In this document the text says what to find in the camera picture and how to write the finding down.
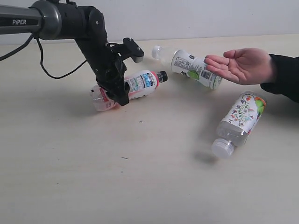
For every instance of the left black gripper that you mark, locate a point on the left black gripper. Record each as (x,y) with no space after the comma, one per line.
(111,75)

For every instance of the pink label black-cap bottle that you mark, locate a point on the pink label black-cap bottle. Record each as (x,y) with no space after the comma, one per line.
(141,84)

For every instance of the lime label clear bottle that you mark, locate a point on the lime label clear bottle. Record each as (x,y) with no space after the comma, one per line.
(181,62)

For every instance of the floral label clear bottle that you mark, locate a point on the floral label clear bottle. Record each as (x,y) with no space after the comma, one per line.
(234,129)

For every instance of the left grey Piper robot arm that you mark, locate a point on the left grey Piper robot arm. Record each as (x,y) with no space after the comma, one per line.
(52,20)

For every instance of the black sleeved forearm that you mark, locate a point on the black sleeved forearm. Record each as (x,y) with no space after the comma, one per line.
(287,77)

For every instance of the open palm human hand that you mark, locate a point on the open palm human hand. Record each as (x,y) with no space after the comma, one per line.
(247,66)

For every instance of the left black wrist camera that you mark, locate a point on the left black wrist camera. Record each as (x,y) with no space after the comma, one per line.
(130,49)

